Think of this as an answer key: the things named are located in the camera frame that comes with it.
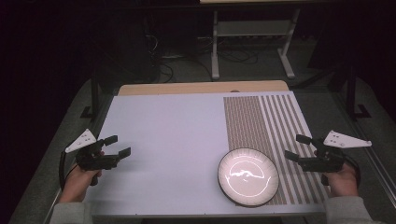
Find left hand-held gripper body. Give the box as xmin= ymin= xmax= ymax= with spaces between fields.
xmin=64 ymin=128 xmax=121 ymax=172

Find white plate with dark rim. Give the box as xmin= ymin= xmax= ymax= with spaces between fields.
xmin=217 ymin=147 xmax=280 ymax=208

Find black metal stand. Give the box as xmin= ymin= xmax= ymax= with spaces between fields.
xmin=79 ymin=70 xmax=106 ymax=119
xmin=326 ymin=63 xmax=372 ymax=121

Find person's left hand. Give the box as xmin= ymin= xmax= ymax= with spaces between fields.
xmin=59 ymin=150 xmax=106 ymax=203

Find person's right hand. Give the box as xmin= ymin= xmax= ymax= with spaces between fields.
xmin=313 ymin=149 xmax=360 ymax=198

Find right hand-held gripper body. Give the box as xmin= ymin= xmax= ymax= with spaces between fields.
xmin=297 ymin=129 xmax=373 ymax=174

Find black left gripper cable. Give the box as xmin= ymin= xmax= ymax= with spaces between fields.
xmin=58 ymin=150 xmax=79 ymax=191

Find aluminium rail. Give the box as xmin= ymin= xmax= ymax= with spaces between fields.
xmin=330 ymin=92 xmax=396 ymax=216

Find white mat with brown stripes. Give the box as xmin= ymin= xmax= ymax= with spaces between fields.
xmin=85 ymin=91 xmax=332 ymax=217

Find white metal table frame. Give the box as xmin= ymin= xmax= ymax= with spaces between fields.
xmin=199 ymin=0 xmax=303 ymax=81

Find black floor cables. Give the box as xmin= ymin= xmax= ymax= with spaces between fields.
xmin=144 ymin=33 xmax=260 ymax=84

